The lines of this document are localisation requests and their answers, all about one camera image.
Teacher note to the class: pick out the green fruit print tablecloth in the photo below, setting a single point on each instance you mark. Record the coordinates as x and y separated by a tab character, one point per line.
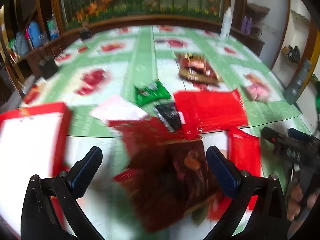
115	62

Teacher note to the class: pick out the red cardboard box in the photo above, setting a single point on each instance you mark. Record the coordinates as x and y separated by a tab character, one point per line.
32	142

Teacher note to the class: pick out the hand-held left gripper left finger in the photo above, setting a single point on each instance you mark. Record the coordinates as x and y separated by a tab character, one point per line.
86	172

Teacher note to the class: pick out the green label bottle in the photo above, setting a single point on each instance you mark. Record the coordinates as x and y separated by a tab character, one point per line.
53	28

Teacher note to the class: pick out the black purple snack packet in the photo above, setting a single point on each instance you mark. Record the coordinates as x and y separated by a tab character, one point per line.
170	115

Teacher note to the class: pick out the pink bear snack packet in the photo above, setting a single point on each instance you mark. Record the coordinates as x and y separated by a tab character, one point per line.
256	90

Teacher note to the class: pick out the dark wooden shelf unit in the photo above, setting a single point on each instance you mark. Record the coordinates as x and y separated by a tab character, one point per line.
15	75

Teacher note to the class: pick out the yellow wooden post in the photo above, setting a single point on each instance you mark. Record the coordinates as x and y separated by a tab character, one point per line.
311	45

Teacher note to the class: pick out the gold brown snack packet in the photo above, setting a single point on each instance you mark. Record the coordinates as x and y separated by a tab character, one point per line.
197	67

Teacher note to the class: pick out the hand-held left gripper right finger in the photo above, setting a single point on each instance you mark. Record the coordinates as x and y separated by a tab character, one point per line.
222	172

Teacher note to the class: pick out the blue plastic bottle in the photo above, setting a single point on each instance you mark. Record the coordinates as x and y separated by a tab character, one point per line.
34	33

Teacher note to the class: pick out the dark wooden side cabinet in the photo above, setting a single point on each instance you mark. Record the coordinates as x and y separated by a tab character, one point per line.
252	40

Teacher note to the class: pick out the dark red illustrated snack packet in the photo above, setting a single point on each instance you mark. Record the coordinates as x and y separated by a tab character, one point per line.
170	185
145	135

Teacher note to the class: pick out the white spray bottle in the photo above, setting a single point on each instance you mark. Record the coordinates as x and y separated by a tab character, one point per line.
226	22

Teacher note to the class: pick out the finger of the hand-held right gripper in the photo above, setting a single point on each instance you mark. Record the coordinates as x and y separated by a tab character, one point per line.
271	137
298	134

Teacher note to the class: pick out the grey metal flashlight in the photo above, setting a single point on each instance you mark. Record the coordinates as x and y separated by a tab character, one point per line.
298	85

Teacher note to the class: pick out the small black box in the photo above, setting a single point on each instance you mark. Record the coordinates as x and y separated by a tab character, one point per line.
85	33

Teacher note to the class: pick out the pale pink snack packet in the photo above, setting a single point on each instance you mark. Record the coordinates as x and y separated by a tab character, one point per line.
117	110

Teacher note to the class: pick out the person's right hand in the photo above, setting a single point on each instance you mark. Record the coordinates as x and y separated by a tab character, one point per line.
295	197

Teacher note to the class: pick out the purple bottle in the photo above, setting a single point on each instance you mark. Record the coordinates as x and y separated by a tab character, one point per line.
244	24
249	25

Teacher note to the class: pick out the large black box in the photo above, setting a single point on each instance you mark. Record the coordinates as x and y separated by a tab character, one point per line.
48	67

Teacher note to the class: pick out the green snack packet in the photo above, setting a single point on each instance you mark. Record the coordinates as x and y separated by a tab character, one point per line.
150	93

